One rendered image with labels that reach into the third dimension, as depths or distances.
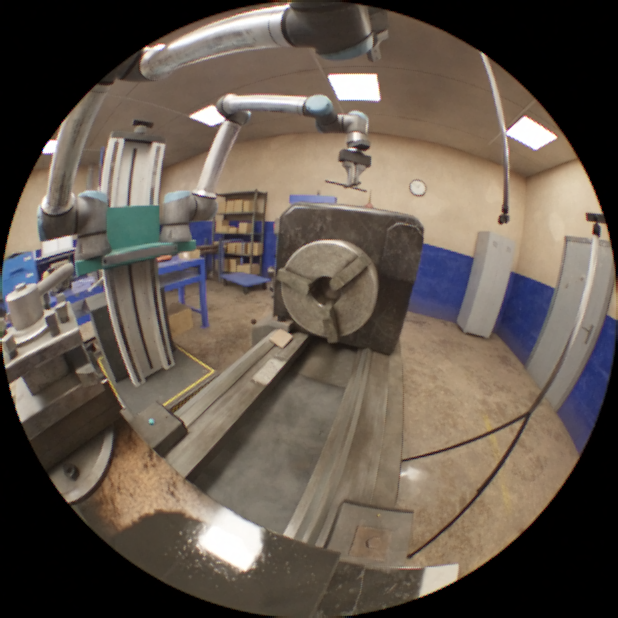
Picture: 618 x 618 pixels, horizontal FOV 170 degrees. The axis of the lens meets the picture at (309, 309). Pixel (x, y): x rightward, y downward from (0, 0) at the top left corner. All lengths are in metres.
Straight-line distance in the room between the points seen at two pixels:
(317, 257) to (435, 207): 3.75
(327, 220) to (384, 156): 3.67
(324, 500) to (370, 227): 0.70
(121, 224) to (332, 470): 1.24
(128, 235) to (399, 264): 1.19
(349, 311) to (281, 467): 0.43
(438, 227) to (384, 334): 3.50
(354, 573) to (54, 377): 0.48
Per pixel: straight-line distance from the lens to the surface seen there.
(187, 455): 0.48
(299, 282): 0.50
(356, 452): 0.48
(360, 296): 0.50
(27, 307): 0.36
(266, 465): 0.57
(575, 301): 3.54
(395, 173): 4.19
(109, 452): 0.41
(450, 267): 4.20
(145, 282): 1.35
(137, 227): 1.22
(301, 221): 0.74
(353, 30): 0.35
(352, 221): 0.69
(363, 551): 0.37
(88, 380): 0.31
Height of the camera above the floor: 1.24
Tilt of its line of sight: 22 degrees down
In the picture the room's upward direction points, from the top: 6 degrees clockwise
